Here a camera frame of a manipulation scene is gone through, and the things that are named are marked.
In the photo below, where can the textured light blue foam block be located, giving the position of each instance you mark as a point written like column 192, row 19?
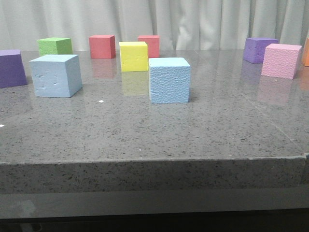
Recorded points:
column 169, row 80

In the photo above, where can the smooth light blue foam block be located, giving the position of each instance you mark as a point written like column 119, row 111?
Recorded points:
column 56, row 75

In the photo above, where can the red foam block behind yellow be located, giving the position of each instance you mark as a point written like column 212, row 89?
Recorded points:
column 153, row 42

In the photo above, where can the red foam block left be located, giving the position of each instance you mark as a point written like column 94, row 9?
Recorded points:
column 102, row 46

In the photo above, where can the grey-white curtain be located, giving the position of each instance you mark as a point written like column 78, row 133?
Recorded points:
column 181, row 24

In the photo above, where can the purple foam block right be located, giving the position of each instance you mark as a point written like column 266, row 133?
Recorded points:
column 254, row 49

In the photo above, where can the purple foam block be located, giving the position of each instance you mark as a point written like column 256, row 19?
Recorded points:
column 254, row 49
column 12, row 71

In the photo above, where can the green foam block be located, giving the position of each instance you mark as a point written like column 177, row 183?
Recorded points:
column 54, row 45

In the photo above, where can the pink foam block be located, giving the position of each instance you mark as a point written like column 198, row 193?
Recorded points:
column 281, row 60

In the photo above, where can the purple foam block left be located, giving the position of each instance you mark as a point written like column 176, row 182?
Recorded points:
column 12, row 71

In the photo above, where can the orange foam block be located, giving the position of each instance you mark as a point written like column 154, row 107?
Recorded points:
column 305, row 56

